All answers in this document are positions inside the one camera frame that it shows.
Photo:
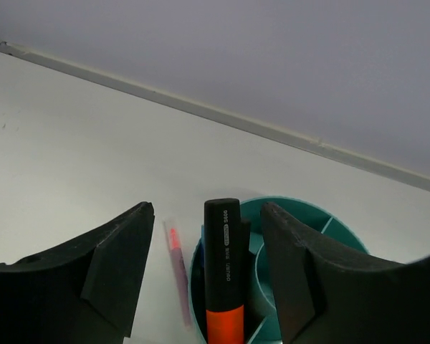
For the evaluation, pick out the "metal rail table edge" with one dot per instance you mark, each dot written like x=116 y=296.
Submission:
x=233 y=120

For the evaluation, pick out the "black orange highlighter marker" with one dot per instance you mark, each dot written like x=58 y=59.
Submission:
x=223 y=260

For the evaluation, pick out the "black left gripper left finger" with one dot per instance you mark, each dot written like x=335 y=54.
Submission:
x=84 y=290

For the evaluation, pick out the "thin pink pen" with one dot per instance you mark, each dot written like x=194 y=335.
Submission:
x=179 y=269

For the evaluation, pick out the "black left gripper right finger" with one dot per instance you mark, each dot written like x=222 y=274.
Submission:
x=327 y=292

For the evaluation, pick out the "teal round compartment organizer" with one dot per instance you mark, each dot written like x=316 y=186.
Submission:
x=260 y=315

